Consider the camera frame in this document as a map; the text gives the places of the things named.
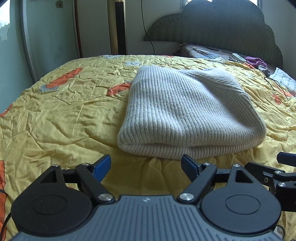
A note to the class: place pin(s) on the gold tower fan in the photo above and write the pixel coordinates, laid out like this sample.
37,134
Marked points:
116,23

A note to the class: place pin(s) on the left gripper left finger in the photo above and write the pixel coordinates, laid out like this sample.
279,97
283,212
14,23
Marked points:
101,167

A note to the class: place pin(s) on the dark grey scalloped headboard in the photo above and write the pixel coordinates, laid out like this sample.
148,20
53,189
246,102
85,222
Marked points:
237,26

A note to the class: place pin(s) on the white remote control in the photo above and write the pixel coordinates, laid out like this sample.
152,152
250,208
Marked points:
238,57

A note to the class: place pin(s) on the patterned pillow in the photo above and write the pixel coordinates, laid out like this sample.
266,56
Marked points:
205,52

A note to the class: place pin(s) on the white knitted sweater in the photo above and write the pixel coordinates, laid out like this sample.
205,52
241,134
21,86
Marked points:
201,113

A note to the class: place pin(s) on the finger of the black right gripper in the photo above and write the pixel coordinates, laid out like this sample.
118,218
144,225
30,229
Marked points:
286,159

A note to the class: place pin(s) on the purple cloth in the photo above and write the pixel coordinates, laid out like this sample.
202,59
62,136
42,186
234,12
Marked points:
255,61

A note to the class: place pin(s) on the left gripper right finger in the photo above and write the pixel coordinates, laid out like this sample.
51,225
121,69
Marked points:
190,167

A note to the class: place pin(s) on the glass sliding wardrobe door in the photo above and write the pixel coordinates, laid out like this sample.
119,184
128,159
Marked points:
36,38

